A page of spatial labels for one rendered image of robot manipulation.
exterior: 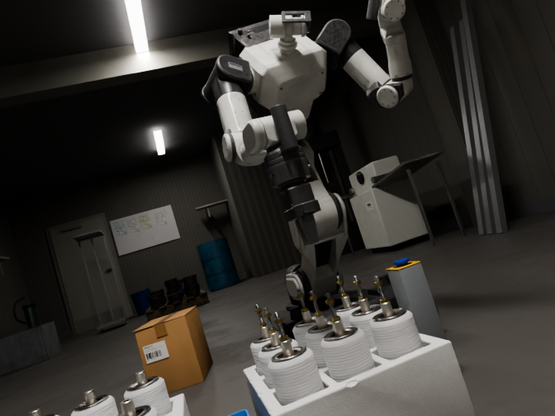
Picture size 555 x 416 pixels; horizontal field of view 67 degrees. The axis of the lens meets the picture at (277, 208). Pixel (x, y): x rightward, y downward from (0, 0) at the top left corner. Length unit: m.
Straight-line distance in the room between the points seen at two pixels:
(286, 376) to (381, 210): 4.10
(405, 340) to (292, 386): 0.25
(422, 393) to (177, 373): 1.29
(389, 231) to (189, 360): 3.34
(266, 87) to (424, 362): 0.90
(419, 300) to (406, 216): 3.84
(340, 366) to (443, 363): 0.21
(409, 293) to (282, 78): 0.74
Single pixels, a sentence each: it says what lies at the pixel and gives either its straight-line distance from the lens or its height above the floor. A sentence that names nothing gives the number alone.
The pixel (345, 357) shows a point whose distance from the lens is 0.90.
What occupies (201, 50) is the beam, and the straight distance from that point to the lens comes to 4.79.
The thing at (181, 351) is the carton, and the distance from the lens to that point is 1.99.
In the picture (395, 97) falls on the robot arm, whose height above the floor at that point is 0.81.
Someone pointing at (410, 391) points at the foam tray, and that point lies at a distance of 0.93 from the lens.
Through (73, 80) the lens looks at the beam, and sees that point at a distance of 4.72.
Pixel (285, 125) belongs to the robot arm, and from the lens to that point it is 0.87.
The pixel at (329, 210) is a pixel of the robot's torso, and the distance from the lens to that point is 1.45.
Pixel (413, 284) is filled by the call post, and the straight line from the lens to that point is 1.18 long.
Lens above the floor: 0.47
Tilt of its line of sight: 5 degrees up
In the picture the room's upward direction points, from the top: 18 degrees counter-clockwise
